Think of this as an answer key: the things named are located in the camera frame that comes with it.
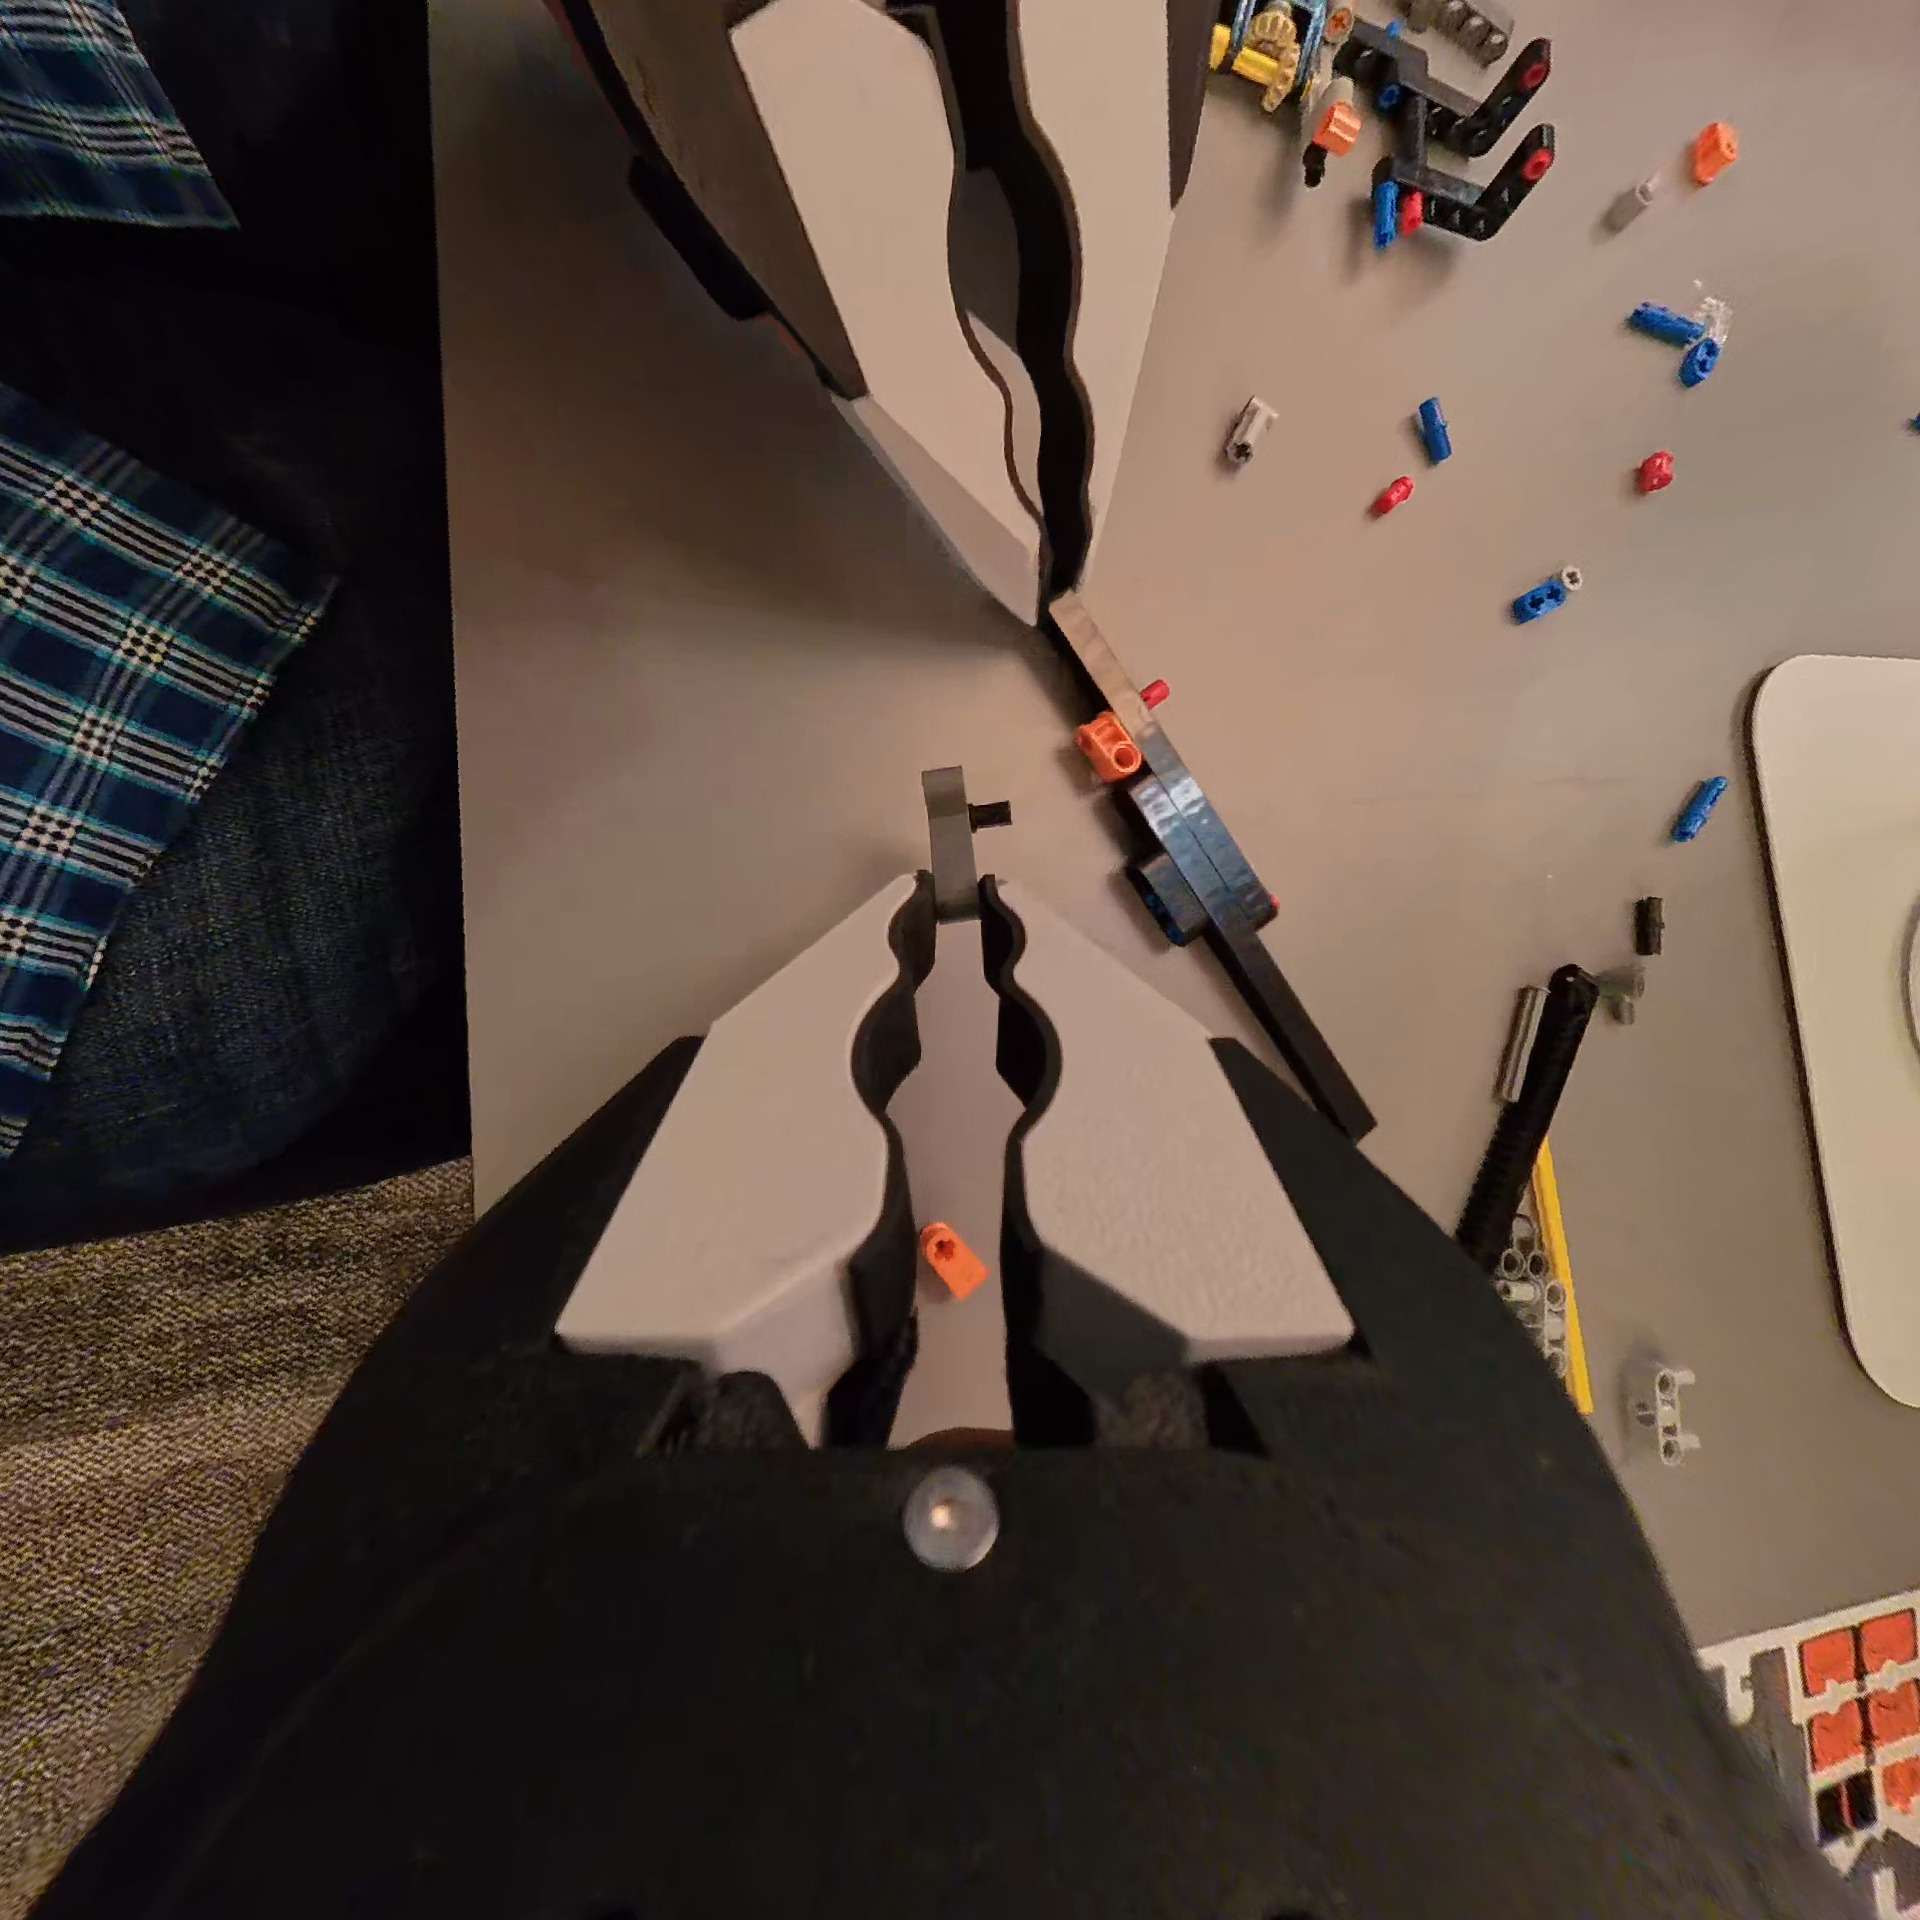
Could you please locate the printed sticker sheet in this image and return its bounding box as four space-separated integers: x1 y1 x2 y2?
1696 1592 1920 1920

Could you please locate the white rounded base plate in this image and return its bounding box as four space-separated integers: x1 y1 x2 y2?
1745 657 1920 1409

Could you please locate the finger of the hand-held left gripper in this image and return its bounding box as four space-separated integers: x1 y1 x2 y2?
726 0 1052 630
959 0 1224 599

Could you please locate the light grey lego connector cluster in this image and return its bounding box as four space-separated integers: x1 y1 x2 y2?
1487 1208 1574 1375

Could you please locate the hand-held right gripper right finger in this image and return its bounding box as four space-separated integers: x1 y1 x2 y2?
975 874 1359 1449

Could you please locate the dark grey lego liftarm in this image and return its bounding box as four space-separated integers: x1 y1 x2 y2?
918 767 1016 924

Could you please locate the multicoloured lego technic assembly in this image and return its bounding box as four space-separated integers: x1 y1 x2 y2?
1207 0 1556 249

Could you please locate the black lego beam assembly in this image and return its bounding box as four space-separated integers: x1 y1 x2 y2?
1041 593 1378 1146

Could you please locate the yellow lego axle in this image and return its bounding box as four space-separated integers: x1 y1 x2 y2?
1522 1136 1594 1416

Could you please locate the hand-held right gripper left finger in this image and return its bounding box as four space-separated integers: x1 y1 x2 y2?
556 874 940 1449

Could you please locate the person in plaid shirt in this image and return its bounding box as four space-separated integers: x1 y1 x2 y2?
0 0 473 1256

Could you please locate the light grey lego pin connector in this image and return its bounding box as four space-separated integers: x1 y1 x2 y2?
1622 1359 1700 1466

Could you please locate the black toothed lego rack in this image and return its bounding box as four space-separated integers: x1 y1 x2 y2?
1450 966 1599 1278

